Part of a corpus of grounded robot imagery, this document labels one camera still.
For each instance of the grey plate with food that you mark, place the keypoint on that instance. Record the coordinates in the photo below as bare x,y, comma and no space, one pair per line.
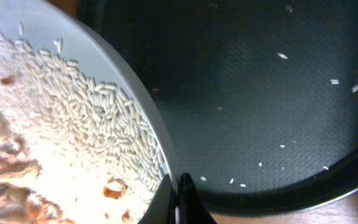
81,140

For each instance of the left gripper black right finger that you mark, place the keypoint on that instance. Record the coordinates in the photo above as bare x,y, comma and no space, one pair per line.
191,208

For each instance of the round black tray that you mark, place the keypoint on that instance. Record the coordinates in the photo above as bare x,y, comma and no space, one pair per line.
260,97

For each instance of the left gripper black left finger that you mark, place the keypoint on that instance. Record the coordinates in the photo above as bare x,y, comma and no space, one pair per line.
162,207

